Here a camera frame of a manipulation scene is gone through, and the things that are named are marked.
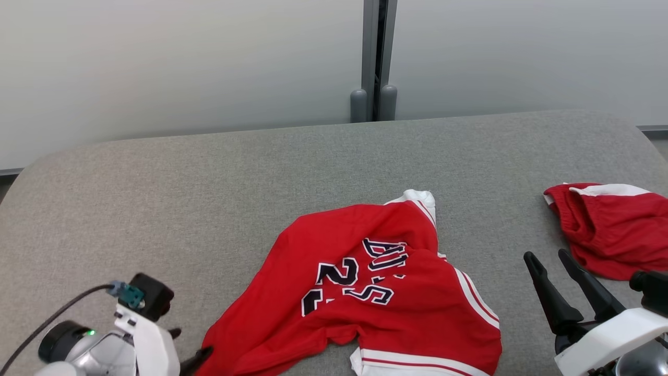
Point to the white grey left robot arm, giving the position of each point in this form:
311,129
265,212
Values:
88,355

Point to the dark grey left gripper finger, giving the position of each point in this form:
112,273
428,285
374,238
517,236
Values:
175,332
194,361

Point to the grey metal partition post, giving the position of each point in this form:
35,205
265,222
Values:
369,52

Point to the red white basketball jersey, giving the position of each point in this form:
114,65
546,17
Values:
292,313

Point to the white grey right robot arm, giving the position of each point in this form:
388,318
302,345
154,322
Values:
647,363

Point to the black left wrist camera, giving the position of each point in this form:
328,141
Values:
154,295

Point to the red shorts white trim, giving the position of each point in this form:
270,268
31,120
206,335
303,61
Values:
621,235

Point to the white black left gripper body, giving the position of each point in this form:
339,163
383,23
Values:
154,350

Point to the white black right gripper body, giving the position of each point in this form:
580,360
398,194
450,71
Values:
605,342

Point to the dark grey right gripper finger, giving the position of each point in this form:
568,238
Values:
597,297
558,308

